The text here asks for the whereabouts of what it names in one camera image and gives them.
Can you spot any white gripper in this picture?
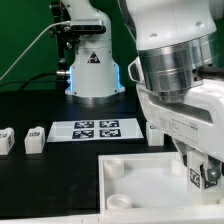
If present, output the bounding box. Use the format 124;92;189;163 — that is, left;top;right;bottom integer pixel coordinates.
136;79;224;183

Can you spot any white square tabletop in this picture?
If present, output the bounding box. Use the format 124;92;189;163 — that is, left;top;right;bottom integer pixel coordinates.
99;152;224;224

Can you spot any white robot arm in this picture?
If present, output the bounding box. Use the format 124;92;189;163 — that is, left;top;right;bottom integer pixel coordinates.
60;0;224;182

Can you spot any white tag plate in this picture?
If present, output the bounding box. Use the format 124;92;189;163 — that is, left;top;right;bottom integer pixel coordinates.
47;118;143;142

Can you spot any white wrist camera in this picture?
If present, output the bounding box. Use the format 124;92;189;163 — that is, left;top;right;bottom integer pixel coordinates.
128;57;145;84

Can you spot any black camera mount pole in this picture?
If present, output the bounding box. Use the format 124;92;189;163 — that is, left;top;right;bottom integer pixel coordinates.
49;0;70;77

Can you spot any white cable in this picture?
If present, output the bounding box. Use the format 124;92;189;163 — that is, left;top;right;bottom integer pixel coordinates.
0;20;72;82

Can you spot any black cable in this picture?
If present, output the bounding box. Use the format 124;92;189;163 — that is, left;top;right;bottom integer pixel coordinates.
0;73;68;93

